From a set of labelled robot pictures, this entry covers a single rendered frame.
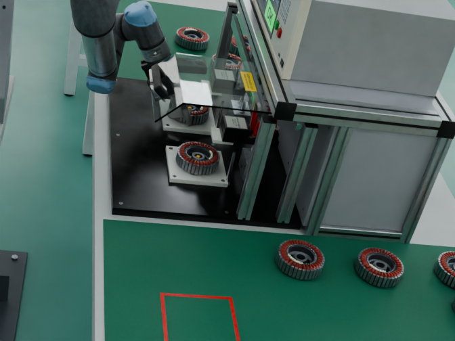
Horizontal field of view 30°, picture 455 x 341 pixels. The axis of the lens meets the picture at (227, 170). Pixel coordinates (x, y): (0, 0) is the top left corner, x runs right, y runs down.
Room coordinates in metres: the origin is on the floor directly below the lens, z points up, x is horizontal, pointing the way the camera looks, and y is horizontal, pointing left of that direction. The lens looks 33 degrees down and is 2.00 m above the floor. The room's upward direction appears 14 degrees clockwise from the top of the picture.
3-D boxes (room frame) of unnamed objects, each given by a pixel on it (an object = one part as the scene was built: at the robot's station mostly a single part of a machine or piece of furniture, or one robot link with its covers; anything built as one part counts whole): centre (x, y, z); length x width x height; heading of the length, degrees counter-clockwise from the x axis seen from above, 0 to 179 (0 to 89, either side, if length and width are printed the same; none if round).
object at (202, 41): (2.60, 0.22, 0.77); 0.11 x 0.11 x 0.04
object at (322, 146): (2.03, -0.13, 0.92); 0.66 x 0.01 x 0.30; 15
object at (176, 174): (1.84, 0.08, 0.78); 0.15 x 0.15 x 0.01; 15
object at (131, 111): (1.96, 0.10, 0.76); 0.64 x 0.47 x 0.02; 15
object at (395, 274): (1.62, -0.41, 0.77); 0.11 x 0.11 x 0.04
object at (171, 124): (2.08, 0.15, 0.78); 0.15 x 0.15 x 0.01; 15
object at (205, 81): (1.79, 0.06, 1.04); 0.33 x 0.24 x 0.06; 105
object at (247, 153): (1.88, -0.06, 0.80); 0.07 x 0.05 x 0.06; 15
